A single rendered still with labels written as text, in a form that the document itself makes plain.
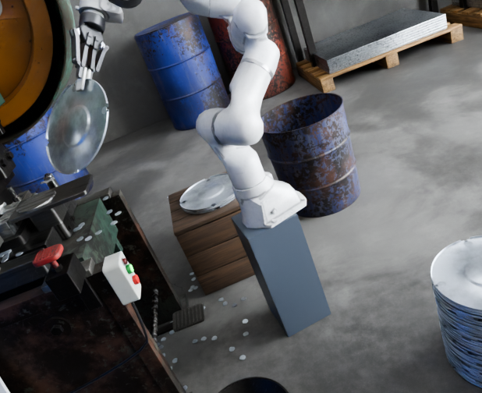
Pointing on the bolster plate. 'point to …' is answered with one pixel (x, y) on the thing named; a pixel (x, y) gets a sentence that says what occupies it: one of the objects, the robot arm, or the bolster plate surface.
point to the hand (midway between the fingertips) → (83, 79)
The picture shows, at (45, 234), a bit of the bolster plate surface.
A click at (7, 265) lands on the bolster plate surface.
